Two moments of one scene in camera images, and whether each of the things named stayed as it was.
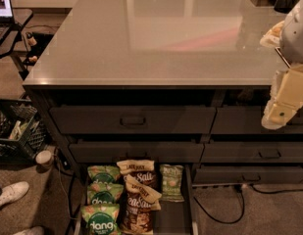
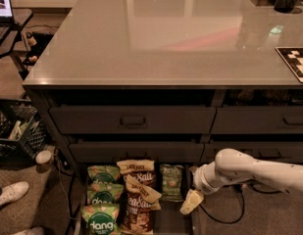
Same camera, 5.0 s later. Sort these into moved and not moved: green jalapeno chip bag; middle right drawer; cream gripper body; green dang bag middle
Moved: cream gripper body
Not moved: green jalapeno chip bag; middle right drawer; green dang bag middle
